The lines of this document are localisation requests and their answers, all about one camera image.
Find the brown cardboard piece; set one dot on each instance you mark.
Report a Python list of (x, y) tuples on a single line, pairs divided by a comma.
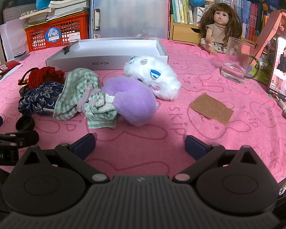
[(209, 108)]

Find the green checked cloth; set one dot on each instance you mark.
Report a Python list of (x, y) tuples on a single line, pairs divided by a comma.
[(73, 88)]

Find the navy floral cloth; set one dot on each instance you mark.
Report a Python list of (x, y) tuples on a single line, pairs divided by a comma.
[(38, 100)]

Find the red knitted hat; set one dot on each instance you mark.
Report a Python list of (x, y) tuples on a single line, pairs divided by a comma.
[(44, 75)]

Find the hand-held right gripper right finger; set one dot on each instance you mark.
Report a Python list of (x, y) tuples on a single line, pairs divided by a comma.
[(195, 148)]

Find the black round cap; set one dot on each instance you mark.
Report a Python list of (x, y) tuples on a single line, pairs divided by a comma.
[(25, 124)]

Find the white plastic sheet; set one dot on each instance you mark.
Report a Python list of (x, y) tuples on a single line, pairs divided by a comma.
[(12, 40)]

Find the clear glass mug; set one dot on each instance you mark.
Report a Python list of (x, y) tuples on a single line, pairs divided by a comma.
[(233, 71)]

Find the black hair band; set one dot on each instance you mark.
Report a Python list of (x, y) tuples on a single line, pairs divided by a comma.
[(23, 91)]

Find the long-haired baby doll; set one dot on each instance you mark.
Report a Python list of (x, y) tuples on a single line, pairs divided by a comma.
[(216, 32)]

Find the white fluffy plush toy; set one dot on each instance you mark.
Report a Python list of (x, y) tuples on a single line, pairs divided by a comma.
[(162, 81)]

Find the translucent clip folder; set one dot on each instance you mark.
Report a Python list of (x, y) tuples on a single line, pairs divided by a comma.
[(133, 16)]

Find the row of blue red books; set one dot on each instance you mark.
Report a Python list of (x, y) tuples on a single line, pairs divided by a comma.
[(243, 12)]

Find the white cardboard box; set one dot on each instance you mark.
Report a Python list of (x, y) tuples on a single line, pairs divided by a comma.
[(114, 47)]

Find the stack of books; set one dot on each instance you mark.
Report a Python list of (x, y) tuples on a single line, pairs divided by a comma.
[(69, 4)]

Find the pink house-shaped stand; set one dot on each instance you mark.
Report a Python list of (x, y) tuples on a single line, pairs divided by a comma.
[(269, 26)]

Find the black binder clip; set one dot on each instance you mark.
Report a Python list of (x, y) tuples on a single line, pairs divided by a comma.
[(67, 49)]

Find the red envelope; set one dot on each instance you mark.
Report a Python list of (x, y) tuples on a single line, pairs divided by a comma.
[(7, 66)]

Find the wooden drawer organizer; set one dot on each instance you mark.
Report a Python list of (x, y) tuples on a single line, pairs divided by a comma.
[(183, 32)]

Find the green picture book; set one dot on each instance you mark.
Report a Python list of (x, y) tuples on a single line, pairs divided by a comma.
[(262, 75)]

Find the purple fluffy plush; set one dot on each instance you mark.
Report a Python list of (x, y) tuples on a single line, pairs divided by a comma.
[(133, 100)]

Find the red plastic crate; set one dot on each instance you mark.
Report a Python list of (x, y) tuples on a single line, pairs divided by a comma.
[(38, 38)]

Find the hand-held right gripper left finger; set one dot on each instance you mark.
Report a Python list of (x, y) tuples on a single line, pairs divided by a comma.
[(85, 143)]

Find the smartphone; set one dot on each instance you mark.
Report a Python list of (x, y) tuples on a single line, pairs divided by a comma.
[(280, 71)]

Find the small flat device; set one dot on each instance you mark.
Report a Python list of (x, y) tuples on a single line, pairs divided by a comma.
[(20, 54)]

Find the grey grid board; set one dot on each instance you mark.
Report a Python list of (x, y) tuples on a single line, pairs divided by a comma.
[(12, 16)]

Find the pink printed towel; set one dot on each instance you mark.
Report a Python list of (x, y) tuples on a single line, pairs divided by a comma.
[(157, 128)]

